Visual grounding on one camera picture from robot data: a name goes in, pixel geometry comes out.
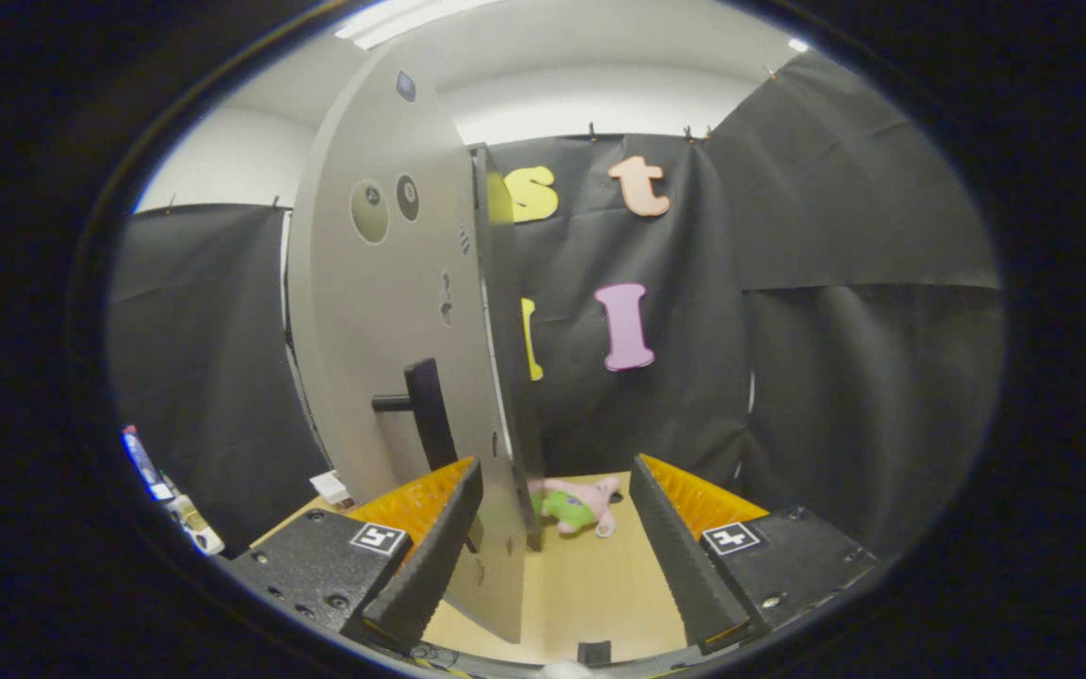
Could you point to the small ceiling light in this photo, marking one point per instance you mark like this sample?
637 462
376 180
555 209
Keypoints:
798 44

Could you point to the white and black book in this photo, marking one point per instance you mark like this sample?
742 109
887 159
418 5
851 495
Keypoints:
331 488

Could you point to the pink and green plush toy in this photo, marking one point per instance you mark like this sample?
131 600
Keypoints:
573 507

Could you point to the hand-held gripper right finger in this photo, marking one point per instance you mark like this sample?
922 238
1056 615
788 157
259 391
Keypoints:
684 566

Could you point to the long ceiling light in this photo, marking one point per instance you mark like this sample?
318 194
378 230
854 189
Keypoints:
402 19

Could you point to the black backdrop cloth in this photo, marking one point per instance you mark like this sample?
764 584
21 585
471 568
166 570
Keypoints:
835 189

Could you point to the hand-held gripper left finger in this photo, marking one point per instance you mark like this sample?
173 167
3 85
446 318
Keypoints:
425 561

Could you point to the small black clip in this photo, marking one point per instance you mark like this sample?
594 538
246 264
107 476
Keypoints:
594 653

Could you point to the colourful small items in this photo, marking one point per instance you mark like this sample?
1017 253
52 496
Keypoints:
166 490

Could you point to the grey shoe cabinet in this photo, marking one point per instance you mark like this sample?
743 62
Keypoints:
505 330

